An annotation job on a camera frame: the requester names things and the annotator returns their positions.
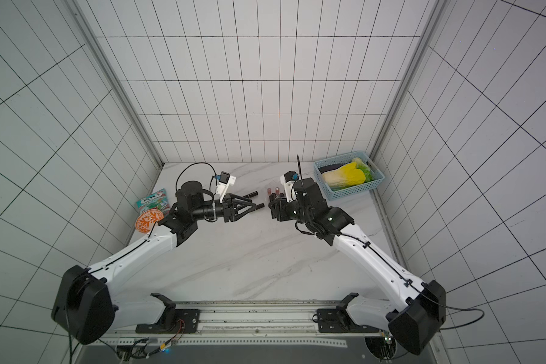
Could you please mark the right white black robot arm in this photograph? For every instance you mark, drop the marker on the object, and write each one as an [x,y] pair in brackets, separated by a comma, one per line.
[377,268]

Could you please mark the aluminium mounting rail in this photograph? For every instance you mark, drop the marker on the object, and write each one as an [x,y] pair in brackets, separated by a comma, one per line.
[310,323]

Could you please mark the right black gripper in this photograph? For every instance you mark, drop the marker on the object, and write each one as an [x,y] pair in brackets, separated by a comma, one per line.
[282,208]

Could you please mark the yellow toy napa cabbage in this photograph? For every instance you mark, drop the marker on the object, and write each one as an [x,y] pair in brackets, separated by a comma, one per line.
[345,177]

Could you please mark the green snack packet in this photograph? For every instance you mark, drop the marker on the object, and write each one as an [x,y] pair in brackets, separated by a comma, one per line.
[157,200]

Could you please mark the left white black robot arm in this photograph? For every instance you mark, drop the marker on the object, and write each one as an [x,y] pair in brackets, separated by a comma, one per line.
[86,304]

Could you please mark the light blue plastic basket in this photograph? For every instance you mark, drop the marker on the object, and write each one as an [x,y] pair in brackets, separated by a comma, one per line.
[345,159]

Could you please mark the dark purple toy eggplant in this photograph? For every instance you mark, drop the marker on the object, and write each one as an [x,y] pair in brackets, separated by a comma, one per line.
[328,168]

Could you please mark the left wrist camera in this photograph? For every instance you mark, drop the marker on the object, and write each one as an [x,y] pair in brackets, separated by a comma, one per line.
[224,182]

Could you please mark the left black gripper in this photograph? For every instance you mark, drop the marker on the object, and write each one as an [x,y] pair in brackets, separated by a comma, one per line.
[230,201]

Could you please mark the clear acrylic lipstick organizer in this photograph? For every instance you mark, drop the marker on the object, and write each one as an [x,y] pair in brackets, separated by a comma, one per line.
[302,187]

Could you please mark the green toy vegetable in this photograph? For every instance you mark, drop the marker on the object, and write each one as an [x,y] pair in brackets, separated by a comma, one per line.
[364,167]

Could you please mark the orange white patterned bowl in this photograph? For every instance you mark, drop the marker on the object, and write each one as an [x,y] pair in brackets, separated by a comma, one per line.
[147,220]

